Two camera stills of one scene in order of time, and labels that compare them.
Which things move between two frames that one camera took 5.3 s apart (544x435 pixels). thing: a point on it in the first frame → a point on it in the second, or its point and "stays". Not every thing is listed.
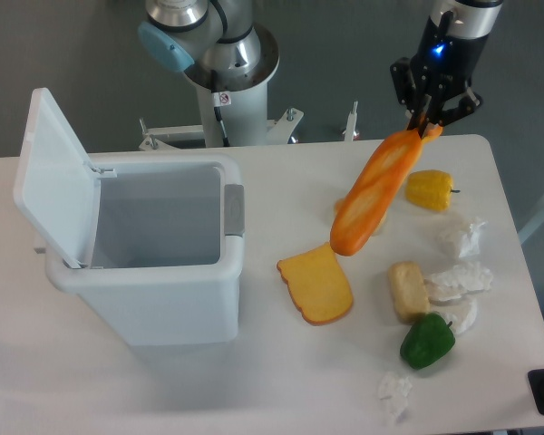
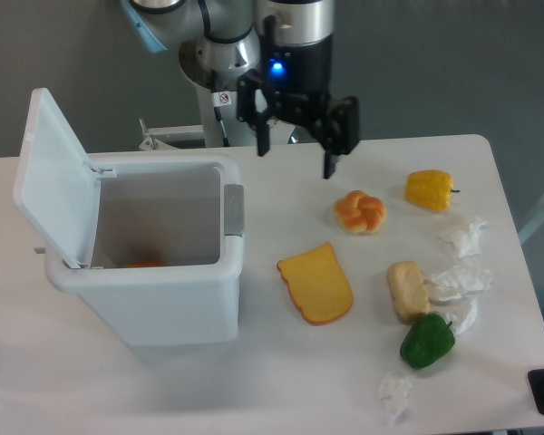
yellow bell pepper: (431, 189) stays
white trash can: (168, 249) stays
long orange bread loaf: (377, 189) → (148, 264)
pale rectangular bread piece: (409, 289) stays
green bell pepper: (427, 342) stays
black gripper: (443, 64) → (296, 83)
